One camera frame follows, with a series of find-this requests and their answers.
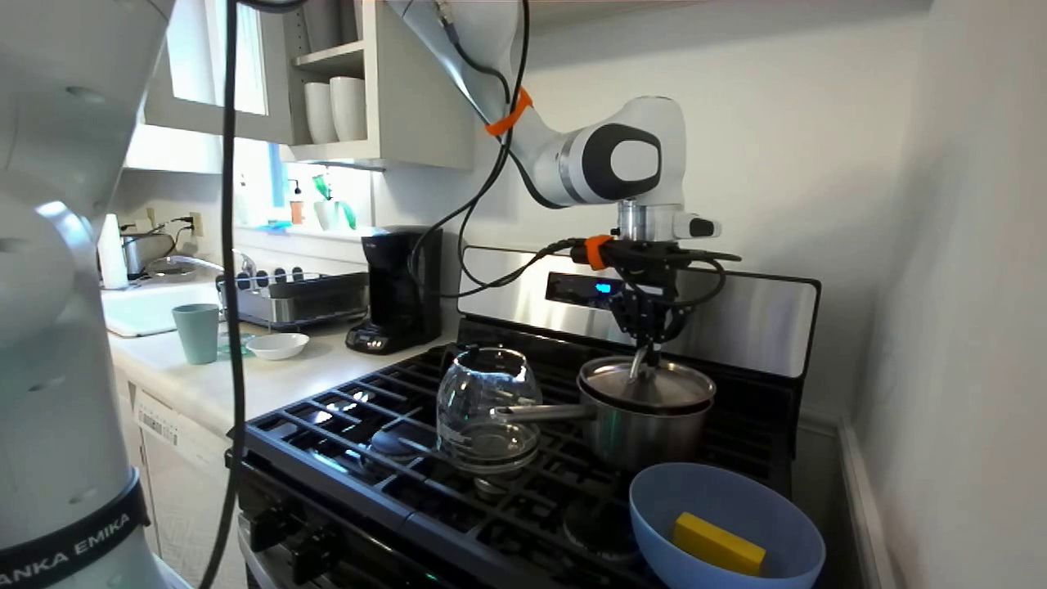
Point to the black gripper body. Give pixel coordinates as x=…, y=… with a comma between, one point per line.
x=651, y=272

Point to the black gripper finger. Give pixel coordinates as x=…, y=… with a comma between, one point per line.
x=643, y=352
x=666, y=333

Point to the steel pot lid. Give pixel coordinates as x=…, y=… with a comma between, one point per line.
x=663, y=387

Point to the glass coffee carafe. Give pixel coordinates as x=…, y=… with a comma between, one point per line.
x=471, y=411

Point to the black gas stove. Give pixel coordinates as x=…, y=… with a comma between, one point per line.
x=576, y=432

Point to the yellow sponge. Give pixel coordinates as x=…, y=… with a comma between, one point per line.
x=719, y=544

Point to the black coffee maker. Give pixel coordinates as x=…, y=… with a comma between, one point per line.
x=404, y=288

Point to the white mugs stack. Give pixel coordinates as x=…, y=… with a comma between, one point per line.
x=336, y=110

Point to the steel dish rack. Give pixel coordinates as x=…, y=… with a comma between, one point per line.
x=291, y=298

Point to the white bowl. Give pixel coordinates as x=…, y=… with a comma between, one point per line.
x=276, y=344

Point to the teal cup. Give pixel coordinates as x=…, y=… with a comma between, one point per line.
x=198, y=330

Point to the white lower cabinet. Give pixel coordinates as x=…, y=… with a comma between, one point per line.
x=178, y=443

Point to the steel pot with handle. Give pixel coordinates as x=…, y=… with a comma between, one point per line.
x=627, y=439

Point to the white wall cabinet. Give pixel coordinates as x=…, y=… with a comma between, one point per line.
x=414, y=117

